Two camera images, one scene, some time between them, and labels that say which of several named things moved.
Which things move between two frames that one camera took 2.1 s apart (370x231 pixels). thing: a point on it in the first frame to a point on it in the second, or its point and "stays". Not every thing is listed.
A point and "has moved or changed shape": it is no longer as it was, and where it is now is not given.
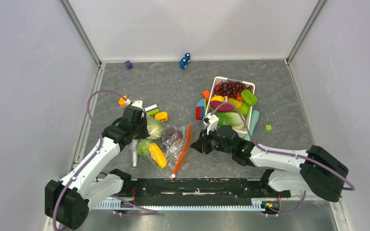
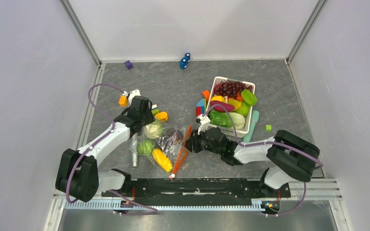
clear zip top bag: x=165 y=145 stays
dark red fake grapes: x=230 y=88 stays
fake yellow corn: x=158 y=155 has moved or changed shape
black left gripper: x=144 y=134 to x=150 y=118
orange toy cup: x=207 y=95 stays
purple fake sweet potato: x=225 y=107 stays
